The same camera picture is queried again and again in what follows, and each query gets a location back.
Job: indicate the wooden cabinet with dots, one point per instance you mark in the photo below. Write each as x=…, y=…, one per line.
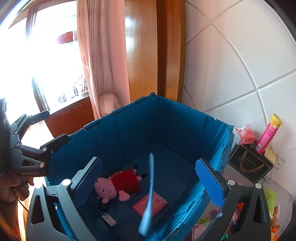
x=69, y=118

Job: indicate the person's left hand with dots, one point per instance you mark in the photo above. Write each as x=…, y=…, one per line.
x=16, y=188

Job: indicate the pink floral tissue packet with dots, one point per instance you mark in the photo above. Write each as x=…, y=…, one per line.
x=157, y=201

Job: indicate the pink can with yellow lid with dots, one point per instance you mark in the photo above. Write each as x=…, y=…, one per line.
x=267, y=134

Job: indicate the pink curtain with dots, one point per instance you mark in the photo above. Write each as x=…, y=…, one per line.
x=99, y=58

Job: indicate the pink pig plush toy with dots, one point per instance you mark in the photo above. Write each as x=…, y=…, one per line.
x=126, y=183

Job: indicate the white padded headboard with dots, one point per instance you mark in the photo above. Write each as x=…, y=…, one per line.
x=242, y=58

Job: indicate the green plush toy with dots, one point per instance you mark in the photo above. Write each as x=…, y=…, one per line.
x=270, y=199

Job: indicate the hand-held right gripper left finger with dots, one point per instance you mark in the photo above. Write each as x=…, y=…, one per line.
x=86, y=185

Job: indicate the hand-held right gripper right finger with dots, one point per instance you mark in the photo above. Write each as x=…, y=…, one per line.
x=210, y=183

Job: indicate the black gift box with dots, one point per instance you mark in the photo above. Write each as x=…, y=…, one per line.
x=249, y=162

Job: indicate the blue boomerang toy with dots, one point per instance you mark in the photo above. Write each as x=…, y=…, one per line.
x=150, y=197

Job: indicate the orange packet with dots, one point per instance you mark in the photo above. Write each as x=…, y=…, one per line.
x=116, y=174

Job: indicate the blue plastic crate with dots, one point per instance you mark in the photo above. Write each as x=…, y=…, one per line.
x=175, y=129

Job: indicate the white wall socket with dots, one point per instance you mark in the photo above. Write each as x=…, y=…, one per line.
x=280, y=163

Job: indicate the pink tissue box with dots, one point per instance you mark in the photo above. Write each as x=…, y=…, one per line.
x=245, y=136

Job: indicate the yellow paper tag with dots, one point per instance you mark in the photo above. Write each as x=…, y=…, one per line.
x=270, y=155

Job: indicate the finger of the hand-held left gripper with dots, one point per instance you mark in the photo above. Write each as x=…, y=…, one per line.
x=30, y=118
x=55, y=141

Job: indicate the white label card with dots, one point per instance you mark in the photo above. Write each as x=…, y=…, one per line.
x=109, y=218

